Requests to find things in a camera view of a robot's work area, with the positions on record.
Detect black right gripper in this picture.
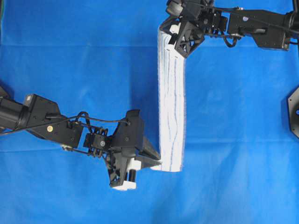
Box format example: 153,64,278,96
159,17,205,58

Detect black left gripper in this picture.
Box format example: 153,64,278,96
103,136,161,191

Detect white blue striped towel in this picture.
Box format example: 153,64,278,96
154,31,186,172

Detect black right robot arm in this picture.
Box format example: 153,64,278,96
159,0,299,58

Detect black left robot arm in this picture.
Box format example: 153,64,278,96
0,89,161,191

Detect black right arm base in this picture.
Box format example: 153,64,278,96
281,86,299,140

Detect blue table cloth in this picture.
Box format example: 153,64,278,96
0,0,299,224

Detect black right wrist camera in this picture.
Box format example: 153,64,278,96
166,0,214,21

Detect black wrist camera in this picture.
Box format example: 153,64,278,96
111,109,144,151
166,0,214,21

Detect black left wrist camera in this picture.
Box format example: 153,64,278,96
111,109,144,151

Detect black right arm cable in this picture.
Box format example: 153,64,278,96
210,6,299,49

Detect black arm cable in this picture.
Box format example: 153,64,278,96
210,6,299,49
0,111,131,135

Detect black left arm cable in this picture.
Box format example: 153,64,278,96
0,111,131,135

